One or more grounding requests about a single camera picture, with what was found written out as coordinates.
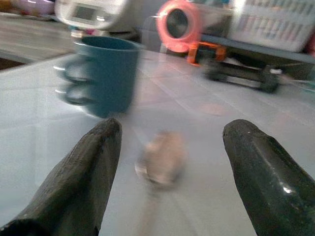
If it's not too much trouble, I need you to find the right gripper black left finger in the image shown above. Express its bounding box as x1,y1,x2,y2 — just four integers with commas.
0,118,123,236

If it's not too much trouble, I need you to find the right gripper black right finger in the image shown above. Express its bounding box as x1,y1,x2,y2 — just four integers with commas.
222,119,315,236

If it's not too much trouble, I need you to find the steel spoon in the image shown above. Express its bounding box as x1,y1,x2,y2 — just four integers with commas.
134,131,187,236

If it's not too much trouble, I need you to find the white plastic folding table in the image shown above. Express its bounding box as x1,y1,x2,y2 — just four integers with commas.
0,46,315,236

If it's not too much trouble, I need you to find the teal mug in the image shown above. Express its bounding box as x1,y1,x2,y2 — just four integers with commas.
53,36,143,118

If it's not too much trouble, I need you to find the black handheld controller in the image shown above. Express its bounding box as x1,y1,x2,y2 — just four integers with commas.
203,60,281,93

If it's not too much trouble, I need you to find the dark grey shelf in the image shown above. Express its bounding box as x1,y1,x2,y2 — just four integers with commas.
200,34,315,65

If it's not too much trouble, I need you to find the pink plastic cup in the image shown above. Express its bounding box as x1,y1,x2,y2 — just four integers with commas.
306,36,315,57

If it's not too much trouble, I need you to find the orange clamp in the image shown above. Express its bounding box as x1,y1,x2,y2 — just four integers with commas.
187,41,226,66

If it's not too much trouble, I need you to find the grey-top dark wood table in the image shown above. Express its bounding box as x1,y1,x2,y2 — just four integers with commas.
0,12,77,71

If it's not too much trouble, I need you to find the white plastic basket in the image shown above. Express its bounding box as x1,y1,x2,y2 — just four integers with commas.
230,0,313,53

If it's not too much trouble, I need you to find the pink round appliance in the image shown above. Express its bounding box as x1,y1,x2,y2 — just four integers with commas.
157,0,201,54

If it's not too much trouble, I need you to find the white kitchen machine with display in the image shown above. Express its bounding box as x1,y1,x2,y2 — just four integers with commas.
54,0,133,32

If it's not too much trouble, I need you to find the purple plastic bowl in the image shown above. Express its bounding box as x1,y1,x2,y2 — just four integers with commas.
12,0,55,15

